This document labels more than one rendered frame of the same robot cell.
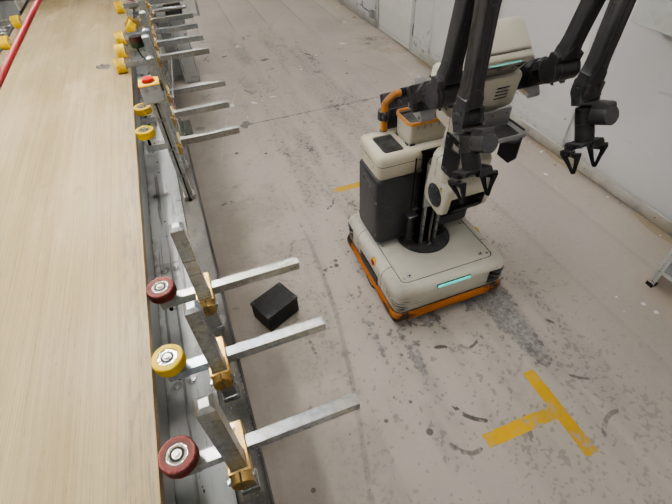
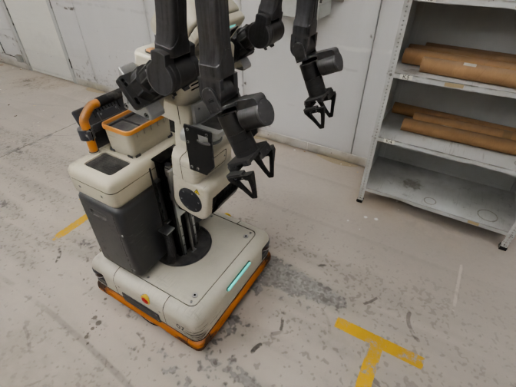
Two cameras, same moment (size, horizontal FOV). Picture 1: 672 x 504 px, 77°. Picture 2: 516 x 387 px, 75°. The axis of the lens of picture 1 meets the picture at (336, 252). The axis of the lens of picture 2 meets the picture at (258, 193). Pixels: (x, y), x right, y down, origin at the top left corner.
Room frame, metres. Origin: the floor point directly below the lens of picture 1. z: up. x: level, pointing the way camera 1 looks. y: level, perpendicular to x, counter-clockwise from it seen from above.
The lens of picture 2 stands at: (0.53, 0.01, 1.50)
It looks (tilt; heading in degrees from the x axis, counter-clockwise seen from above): 39 degrees down; 319
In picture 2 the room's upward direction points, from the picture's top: straight up
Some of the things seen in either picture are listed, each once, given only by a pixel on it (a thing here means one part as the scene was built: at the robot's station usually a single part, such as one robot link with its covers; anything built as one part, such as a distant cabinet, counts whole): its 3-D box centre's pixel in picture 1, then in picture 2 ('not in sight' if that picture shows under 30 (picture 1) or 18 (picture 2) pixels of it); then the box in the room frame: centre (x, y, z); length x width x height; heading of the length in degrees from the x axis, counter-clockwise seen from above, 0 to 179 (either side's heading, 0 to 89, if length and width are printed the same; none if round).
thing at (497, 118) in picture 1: (481, 141); (221, 125); (1.36, -0.56, 0.99); 0.28 x 0.16 x 0.22; 108
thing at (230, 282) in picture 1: (232, 282); not in sight; (0.87, 0.33, 0.84); 0.43 x 0.03 x 0.04; 108
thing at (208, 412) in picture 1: (233, 453); not in sight; (0.33, 0.24, 0.90); 0.04 x 0.04 x 0.48; 18
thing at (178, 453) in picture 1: (183, 462); not in sight; (0.34, 0.36, 0.85); 0.08 x 0.08 x 0.11
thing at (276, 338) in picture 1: (249, 347); not in sight; (0.64, 0.25, 0.83); 0.43 x 0.03 x 0.04; 108
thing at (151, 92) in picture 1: (151, 91); not in sight; (1.51, 0.63, 1.18); 0.07 x 0.07 x 0.08; 18
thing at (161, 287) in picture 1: (165, 297); not in sight; (0.81, 0.52, 0.85); 0.08 x 0.08 x 0.11
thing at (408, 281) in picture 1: (420, 250); (186, 259); (1.63, -0.47, 0.16); 0.67 x 0.64 x 0.25; 18
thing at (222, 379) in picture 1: (219, 363); not in sight; (0.59, 0.33, 0.83); 0.14 x 0.06 x 0.05; 18
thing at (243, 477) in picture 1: (237, 454); not in sight; (0.36, 0.25, 0.83); 0.14 x 0.06 x 0.05; 18
